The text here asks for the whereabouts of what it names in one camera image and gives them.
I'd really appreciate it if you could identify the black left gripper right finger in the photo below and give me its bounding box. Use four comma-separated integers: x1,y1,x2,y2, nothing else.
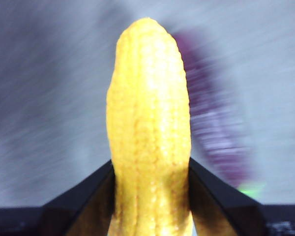
188,157,295,236

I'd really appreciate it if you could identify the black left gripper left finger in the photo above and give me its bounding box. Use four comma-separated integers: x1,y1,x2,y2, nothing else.
0,159,117,236

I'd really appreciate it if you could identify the purple eggplant with green stem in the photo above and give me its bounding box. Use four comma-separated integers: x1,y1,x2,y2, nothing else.
173,30,266,200

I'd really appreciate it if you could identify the yellow toy corn cob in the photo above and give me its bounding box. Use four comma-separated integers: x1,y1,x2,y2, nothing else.
105,17,195,236

